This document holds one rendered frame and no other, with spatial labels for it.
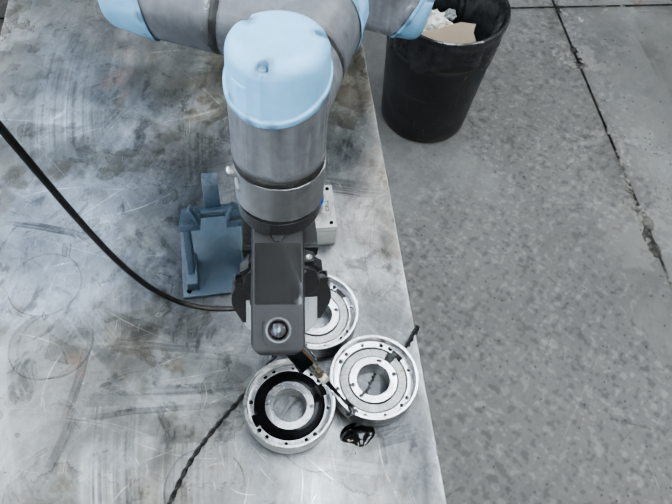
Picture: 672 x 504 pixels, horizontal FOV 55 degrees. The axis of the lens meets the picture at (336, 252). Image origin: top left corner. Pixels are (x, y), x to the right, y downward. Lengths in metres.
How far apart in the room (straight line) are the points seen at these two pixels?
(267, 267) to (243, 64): 0.19
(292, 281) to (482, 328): 1.27
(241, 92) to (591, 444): 1.46
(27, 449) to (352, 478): 0.37
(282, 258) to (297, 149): 0.12
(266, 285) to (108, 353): 0.35
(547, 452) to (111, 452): 1.16
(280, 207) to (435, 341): 1.26
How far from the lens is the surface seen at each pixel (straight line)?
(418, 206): 1.95
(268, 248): 0.56
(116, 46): 1.18
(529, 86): 2.38
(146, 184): 0.98
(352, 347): 0.80
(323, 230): 0.87
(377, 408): 0.78
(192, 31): 0.57
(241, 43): 0.46
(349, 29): 0.55
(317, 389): 0.78
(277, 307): 0.55
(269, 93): 0.45
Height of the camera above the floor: 1.57
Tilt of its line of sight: 59 degrees down
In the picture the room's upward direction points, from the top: 7 degrees clockwise
